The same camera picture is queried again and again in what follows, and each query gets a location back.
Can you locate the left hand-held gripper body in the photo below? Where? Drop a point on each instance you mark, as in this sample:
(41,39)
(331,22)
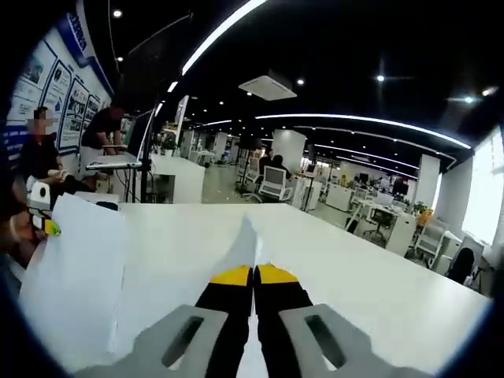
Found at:
(41,197)

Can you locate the white table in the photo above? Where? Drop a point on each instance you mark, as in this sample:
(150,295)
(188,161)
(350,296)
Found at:
(354,275)

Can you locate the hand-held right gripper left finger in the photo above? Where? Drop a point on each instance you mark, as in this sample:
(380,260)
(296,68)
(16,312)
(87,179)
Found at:
(220,311)

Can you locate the silver laptop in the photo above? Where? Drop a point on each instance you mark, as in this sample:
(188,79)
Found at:
(114,159)

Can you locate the large bright window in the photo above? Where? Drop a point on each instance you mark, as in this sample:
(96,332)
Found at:
(486,185)

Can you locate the white roll-up banner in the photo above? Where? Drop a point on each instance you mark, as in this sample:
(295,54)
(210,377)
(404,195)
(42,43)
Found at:
(182,122)

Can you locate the ceiling air conditioner vent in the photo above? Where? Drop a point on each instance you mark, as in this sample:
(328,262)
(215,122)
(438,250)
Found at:
(267,84)

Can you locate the white paper sheet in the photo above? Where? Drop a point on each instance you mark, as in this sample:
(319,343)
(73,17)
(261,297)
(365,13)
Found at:
(78,275)

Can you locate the white mesh office chair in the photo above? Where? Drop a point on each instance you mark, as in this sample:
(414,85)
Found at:
(273,183)

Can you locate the blue white wall poster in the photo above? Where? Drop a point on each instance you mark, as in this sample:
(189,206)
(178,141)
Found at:
(63,86)

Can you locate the black tripod stand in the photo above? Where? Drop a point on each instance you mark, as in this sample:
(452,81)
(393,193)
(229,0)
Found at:
(249,151)

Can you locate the green potted plant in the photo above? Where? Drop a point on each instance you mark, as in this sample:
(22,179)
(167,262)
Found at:
(425,212)
(169,145)

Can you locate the curved ceiling light strip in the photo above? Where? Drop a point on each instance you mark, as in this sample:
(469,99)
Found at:
(362,120)
(220,33)

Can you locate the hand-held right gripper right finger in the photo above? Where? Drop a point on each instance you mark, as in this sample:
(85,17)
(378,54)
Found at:
(283,311)

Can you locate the white reception counter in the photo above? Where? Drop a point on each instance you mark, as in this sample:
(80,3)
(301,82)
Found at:
(177,181)

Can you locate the black office chair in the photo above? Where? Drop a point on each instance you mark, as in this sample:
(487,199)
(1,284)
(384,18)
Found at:
(461,265)

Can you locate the white slatted office chair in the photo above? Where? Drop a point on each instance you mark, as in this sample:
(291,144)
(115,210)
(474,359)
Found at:
(429,240)

